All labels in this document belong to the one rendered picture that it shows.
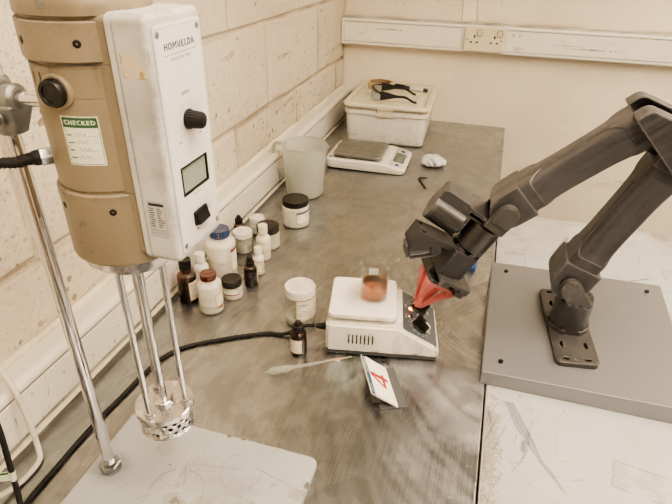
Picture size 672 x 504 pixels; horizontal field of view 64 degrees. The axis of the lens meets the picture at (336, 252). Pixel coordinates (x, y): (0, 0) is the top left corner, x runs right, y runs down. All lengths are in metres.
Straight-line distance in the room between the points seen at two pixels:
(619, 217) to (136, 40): 0.73
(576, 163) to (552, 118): 1.44
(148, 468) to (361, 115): 1.45
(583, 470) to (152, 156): 0.72
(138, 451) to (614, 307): 0.87
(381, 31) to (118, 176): 1.83
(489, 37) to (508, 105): 0.28
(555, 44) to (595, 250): 1.34
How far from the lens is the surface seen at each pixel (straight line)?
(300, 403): 0.90
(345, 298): 0.97
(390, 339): 0.95
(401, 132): 1.96
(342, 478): 0.81
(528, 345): 1.01
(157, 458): 0.85
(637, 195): 0.91
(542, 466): 0.88
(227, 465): 0.82
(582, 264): 0.95
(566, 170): 0.87
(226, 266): 1.17
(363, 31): 2.25
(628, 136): 0.86
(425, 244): 0.90
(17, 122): 0.57
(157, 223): 0.48
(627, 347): 1.07
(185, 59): 0.46
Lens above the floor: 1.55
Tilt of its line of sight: 31 degrees down
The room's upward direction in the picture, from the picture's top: 1 degrees clockwise
